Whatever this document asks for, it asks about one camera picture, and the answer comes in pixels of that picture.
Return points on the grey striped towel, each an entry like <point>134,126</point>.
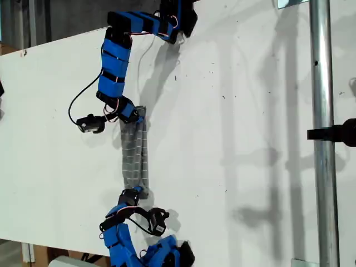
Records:
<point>133,155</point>

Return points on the white plastic container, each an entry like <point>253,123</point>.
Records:
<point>65,262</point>

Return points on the brown cardboard box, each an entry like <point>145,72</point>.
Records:
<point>7,49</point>
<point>41,254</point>

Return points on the small black object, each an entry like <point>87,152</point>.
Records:
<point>1,89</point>

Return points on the black clamp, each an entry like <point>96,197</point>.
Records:
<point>342,133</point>

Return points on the black camera box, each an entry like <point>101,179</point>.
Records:
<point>158,222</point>
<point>90,124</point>

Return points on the steel post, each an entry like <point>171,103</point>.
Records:
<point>322,83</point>

